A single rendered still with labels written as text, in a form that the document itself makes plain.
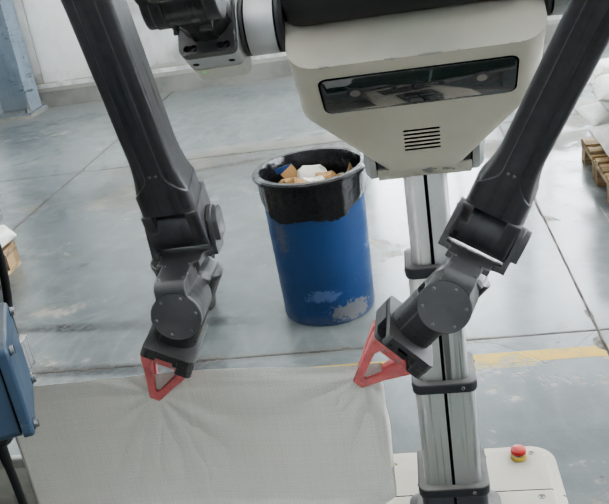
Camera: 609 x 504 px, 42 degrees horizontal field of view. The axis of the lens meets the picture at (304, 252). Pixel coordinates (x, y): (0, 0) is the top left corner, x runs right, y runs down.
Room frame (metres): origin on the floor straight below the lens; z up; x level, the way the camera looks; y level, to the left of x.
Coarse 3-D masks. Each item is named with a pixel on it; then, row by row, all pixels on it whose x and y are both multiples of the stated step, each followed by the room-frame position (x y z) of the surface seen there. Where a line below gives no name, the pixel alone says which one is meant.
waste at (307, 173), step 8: (288, 168) 3.29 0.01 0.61; (304, 168) 3.29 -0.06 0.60; (312, 168) 3.28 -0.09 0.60; (320, 168) 3.29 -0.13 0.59; (352, 168) 3.21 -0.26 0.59; (288, 176) 3.29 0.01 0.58; (296, 176) 3.29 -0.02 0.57; (304, 176) 3.26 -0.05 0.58; (312, 176) 3.25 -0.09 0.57; (320, 176) 3.11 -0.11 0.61; (328, 176) 3.18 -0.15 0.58
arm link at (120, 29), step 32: (64, 0) 0.77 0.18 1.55; (96, 0) 0.77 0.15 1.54; (96, 32) 0.78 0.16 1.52; (128, 32) 0.80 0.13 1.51; (96, 64) 0.79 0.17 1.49; (128, 64) 0.79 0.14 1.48; (128, 96) 0.80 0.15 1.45; (160, 96) 0.85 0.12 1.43; (128, 128) 0.81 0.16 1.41; (160, 128) 0.82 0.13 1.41; (128, 160) 0.83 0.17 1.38; (160, 160) 0.82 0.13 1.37; (160, 192) 0.84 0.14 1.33; (192, 192) 0.85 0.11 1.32; (160, 224) 0.86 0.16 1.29; (192, 224) 0.85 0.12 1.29
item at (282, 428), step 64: (64, 384) 0.91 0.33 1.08; (128, 384) 0.90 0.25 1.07; (192, 384) 0.89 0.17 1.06; (256, 384) 0.86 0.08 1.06; (320, 384) 0.85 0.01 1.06; (64, 448) 0.91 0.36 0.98; (128, 448) 0.90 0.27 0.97; (192, 448) 0.89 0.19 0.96; (256, 448) 0.87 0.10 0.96; (320, 448) 0.85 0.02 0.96; (384, 448) 0.83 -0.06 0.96
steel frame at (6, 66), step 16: (0, 0) 9.04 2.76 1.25; (0, 16) 9.18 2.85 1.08; (16, 16) 9.30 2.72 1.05; (0, 32) 9.19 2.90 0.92; (16, 32) 9.20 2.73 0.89; (0, 48) 9.20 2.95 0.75; (16, 48) 9.10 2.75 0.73; (0, 64) 9.21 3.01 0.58; (16, 64) 9.02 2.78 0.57; (0, 80) 9.22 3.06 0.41; (16, 80) 9.19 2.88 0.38; (32, 80) 9.26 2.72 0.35; (0, 96) 9.22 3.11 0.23; (16, 96) 9.19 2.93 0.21; (32, 96) 9.15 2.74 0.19; (0, 112) 9.16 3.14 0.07; (16, 112) 9.09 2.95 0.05; (32, 112) 8.97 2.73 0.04
